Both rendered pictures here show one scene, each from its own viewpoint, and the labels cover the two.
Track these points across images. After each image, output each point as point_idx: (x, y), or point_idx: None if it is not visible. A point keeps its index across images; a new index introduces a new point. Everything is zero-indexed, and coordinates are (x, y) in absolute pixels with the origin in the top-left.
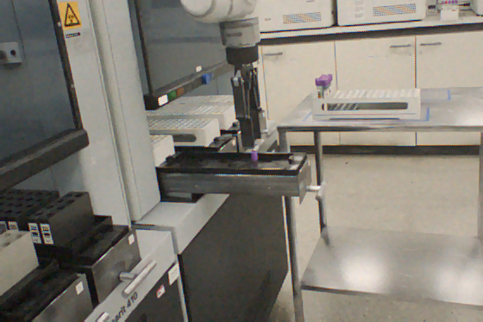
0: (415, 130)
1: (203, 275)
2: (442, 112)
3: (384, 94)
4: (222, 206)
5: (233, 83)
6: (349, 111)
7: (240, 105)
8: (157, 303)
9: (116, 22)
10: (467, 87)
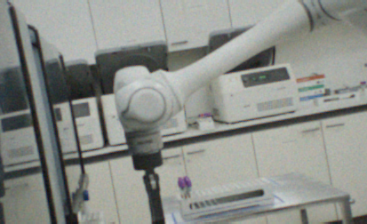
0: (279, 212)
1: None
2: (287, 195)
3: (239, 186)
4: None
5: (151, 187)
6: (216, 206)
7: (158, 208)
8: None
9: (47, 139)
10: (282, 174)
